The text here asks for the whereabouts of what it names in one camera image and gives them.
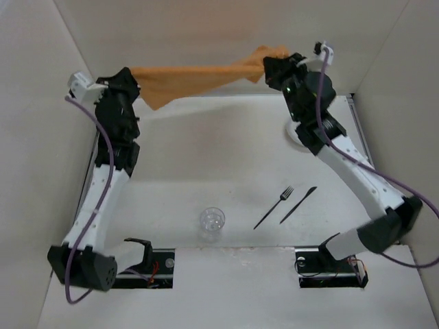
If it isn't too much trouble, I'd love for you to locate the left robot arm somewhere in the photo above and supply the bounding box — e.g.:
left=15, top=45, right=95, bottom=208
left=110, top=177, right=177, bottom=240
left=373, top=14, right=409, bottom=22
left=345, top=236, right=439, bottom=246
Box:
left=47, top=67, right=152, bottom=292

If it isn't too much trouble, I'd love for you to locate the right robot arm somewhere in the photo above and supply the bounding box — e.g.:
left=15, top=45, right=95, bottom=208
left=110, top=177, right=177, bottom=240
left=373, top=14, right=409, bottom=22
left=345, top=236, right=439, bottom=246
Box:
left=263, top=53, right=423, bottom=260

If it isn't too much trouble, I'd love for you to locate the white round plate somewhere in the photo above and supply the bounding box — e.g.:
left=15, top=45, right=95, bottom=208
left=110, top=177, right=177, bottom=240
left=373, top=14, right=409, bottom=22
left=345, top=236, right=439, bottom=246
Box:
left=285, top=121, right=305, bottom=149

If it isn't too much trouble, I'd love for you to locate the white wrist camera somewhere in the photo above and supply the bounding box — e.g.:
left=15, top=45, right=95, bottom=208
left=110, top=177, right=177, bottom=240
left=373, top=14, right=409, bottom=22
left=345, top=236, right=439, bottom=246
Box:
left=296, top=41, right=334, bottom=68
left=68, top=71, right=106, bottom=103

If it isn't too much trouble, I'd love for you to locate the clear drinking glass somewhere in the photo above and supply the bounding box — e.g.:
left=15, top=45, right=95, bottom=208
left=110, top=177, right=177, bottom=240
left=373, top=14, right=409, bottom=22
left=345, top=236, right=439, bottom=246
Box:
left=199, top=207, right=226, bottom=243

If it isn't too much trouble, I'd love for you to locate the black knife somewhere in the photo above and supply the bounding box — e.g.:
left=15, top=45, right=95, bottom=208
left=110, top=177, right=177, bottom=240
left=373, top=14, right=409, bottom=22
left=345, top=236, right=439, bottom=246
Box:
left=279, top=186, right=318, bottom=225

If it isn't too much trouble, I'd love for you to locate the orange cloth placemat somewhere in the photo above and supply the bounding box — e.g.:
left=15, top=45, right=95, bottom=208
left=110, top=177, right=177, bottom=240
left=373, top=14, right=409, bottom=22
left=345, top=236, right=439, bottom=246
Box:
left=130, top=45, right=290, bottom=110

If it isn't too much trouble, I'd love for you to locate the left aluminium table rail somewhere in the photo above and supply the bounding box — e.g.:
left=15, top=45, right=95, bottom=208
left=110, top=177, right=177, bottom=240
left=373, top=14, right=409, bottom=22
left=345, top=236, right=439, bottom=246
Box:
left=72, top=132, right=99, bottom=227

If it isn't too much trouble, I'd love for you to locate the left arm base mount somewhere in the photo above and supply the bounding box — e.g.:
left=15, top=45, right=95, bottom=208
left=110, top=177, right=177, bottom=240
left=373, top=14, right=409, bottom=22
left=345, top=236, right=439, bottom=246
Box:
left=110, top=238, right=176, bottom=289

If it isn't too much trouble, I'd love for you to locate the aluminium table rail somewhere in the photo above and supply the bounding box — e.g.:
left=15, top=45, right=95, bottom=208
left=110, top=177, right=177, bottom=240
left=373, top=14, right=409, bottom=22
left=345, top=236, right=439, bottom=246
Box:
left=72, top=132, right=99, bottom=227
left=346, top=93, right=374, bottom=165

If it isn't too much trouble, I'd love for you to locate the right aluminium table rail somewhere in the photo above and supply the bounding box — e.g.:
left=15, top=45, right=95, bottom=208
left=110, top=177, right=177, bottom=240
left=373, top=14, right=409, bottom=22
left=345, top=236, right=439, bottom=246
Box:
left=346, top=93, right=374, bottom=165

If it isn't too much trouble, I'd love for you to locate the black fork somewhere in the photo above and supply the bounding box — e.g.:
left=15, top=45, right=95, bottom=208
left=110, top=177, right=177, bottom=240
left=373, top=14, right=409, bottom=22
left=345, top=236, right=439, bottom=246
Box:
left=253, top=186, right=294, bottom=230

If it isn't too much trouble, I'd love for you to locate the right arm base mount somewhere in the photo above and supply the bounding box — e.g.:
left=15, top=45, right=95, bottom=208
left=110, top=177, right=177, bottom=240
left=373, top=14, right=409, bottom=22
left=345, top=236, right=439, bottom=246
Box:
left=294, top=234, right=369, bottom=289

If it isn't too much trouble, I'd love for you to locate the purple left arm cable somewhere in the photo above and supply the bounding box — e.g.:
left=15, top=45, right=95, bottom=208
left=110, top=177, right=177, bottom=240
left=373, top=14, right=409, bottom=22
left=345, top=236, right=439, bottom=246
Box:
left=64, top=95, right=158, bottom=304

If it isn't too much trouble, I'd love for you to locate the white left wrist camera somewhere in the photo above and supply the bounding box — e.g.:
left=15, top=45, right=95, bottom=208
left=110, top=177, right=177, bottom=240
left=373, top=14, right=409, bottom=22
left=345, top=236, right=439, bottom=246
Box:
left=68, top=71, right=106, bottom=103

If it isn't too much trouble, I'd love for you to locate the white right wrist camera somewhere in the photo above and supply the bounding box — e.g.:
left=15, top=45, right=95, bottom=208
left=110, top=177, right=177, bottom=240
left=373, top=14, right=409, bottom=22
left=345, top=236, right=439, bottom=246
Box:
left=296, top=41, right=334, bottom=68

